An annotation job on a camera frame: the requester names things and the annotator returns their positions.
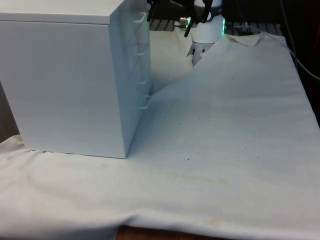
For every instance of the white chest of drawers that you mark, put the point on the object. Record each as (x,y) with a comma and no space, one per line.
(62,82)

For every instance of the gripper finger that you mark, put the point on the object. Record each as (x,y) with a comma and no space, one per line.
(151,11)
(188,30)

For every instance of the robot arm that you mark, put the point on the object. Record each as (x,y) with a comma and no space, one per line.
(207,31)

